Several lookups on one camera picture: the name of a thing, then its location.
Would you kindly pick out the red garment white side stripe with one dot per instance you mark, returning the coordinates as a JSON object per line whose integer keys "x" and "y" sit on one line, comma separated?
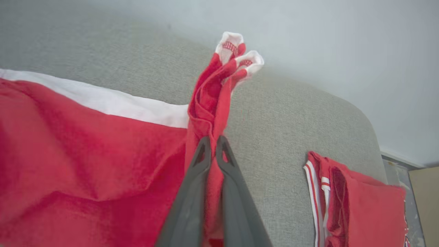
{"x": 85, "y": 154}

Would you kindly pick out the grey fabric sofa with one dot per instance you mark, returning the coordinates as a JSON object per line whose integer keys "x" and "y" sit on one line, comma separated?
{"x": 281, "y": 130}

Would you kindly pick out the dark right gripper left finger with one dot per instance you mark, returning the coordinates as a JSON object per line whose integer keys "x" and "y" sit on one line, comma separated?
{"x": 188, "y": 206}

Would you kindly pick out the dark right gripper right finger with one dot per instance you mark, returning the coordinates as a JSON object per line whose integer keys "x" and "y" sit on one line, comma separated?
{"x": 240, "y": 212}

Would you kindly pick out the beige board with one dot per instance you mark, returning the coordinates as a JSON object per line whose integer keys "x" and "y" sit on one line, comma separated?
{"x": 427, "y": 206}

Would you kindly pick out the red jersey white sleeves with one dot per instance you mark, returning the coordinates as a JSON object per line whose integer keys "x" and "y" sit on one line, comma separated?
{"x": 370, "y": 212}

